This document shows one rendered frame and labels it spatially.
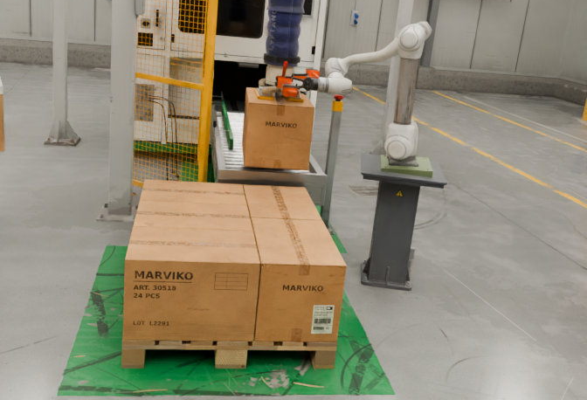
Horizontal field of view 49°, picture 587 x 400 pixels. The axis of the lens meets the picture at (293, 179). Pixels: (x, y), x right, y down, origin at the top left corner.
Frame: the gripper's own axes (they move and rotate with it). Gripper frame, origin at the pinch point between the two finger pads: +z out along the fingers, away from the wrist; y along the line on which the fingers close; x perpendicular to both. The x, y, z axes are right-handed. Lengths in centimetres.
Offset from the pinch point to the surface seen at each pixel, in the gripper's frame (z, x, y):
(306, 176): -20, 6, 60
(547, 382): -124, -131, 121
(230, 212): 32, -54, 65
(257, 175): 12, 6, 61
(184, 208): 56, -51, 65
